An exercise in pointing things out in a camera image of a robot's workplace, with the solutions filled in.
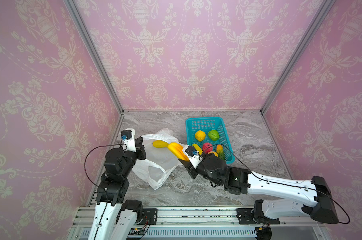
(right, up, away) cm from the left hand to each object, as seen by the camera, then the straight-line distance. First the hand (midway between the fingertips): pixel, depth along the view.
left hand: (143, 138), depth 67 cm
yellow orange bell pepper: (+37, -11, +25) cm, 46 cm away
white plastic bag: (+4, -17, +25) cm, 31 cm away
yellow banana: (+15, -4, -5) cm, 16 cm away
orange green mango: (+41, -11, +25) cm, 49 cm away
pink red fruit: (+33, -9, +27) cm, 44 cm away
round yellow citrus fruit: (+29, -1, +32) cm, 43 cm away
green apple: (+38, -1, +32) cm, 50 cm away
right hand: (+18, -8, -1) cm, 20 cm away
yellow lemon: (+29, -11, +27) cm, 41 cm away
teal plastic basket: (+34, +6, +39) cm, 52 cm away
